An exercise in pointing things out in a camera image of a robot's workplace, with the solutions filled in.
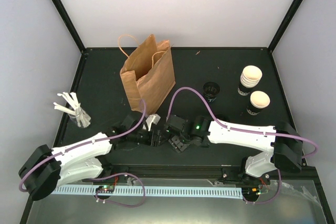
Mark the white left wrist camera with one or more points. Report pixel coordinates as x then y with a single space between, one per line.
152 119

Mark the black frame post right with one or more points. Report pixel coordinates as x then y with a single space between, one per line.
284 24

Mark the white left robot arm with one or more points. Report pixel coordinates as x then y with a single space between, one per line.
49 168

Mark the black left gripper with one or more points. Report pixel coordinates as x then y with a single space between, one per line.
155 141

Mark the brown paper bag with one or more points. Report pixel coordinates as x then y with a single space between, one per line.
148 74

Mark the stack of black paper cups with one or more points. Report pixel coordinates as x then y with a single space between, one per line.
249 78

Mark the white wooden stirrers in glass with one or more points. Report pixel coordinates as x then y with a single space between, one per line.
75 111

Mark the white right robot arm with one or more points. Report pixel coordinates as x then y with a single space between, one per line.
276 150

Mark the left small circuit board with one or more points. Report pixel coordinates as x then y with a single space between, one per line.
105 189

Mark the black front aluminium rail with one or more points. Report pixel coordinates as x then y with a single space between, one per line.
168 170

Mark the single black paper cup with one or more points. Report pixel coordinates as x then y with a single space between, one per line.
258 101

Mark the black frame post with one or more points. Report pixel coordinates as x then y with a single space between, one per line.
284 24
69 24

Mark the small circuit board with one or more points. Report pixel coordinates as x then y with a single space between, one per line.
255 191
105 189

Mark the right small circuit board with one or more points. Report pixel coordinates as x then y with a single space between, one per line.
255 191

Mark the white slotted cable duct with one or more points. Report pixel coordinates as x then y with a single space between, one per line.
153 191

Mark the black frame post left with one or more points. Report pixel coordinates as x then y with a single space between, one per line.
69 24

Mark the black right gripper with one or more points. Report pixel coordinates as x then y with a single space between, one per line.
179 146

